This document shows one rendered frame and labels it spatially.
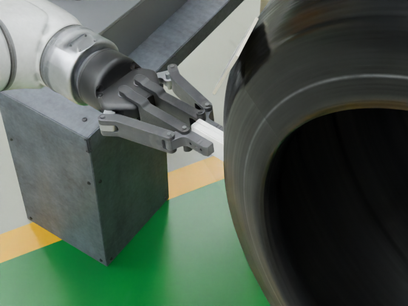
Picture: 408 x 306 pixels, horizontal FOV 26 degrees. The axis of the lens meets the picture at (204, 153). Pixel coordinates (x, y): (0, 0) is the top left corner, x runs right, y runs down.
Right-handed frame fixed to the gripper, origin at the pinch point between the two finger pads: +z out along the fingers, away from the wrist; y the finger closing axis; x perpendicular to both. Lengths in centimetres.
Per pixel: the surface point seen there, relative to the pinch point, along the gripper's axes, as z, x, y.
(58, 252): -77, 92, 15
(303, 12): 20.8, -32.0, -9.9
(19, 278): -78, 91, 4
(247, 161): 16.5, -16.9, -12.3
